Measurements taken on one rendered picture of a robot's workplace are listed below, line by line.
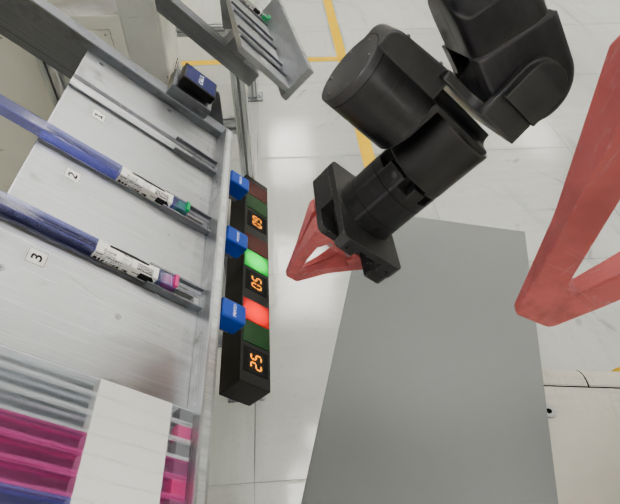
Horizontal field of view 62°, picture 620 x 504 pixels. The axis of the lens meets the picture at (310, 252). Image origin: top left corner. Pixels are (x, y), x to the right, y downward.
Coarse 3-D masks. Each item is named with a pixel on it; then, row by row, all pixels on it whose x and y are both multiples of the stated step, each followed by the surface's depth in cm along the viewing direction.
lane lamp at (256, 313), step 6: (246, 300) 58; (246, 306) 57; (252, 306) 58; (258, 306) 59; (246, 312) 57; (252, 312) 57; (258, 312) 58; (264, 312) 59; (246, 318) 56; (252, 318) 57; (258, 318) 58; (264, 318) 58; (258, 324) 57; (264, 324) 58
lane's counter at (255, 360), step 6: (246, 348) 53; (246, 354) 53; (252, 354) 54; (258, 354) 54; (264, 354) 55; (246, 360) 52; (252, 360) 53; (258, 360) 54; (264, 360) 54; (246, 366) 52; (252, 366) 53; (258, 366) 53; (264, 366) 54; (252, 372) 52; (258, 372) 53; (264, 372) 53; (264, 378) 53
